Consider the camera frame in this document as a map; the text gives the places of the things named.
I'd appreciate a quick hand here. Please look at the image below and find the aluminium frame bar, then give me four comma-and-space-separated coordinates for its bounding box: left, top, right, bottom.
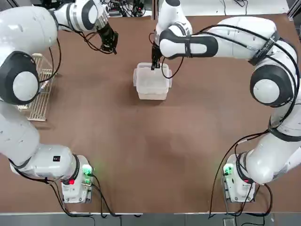
287, 0, 301, 23

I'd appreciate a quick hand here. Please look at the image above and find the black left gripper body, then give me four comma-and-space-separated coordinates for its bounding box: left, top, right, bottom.
97, 23, 115, 46

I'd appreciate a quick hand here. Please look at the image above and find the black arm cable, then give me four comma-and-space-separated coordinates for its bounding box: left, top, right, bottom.
149, 23, 301, 184
8, 30, 118, 187

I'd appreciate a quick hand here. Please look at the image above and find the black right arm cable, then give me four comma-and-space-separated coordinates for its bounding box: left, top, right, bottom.
149, 23, 301, 184

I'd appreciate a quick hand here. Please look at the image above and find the white preservation box lid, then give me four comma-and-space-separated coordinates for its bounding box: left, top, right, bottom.
133, 62, 173, 89

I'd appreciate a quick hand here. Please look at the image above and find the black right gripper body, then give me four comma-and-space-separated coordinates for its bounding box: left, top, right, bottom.
151, 30, 161, 58

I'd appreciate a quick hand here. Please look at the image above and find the white wire rack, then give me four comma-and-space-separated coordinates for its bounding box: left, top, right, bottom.
17, 53, 58, 122

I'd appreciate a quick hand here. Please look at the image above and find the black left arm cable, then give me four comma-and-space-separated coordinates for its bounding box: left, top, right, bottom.
8, 30, 118, 187

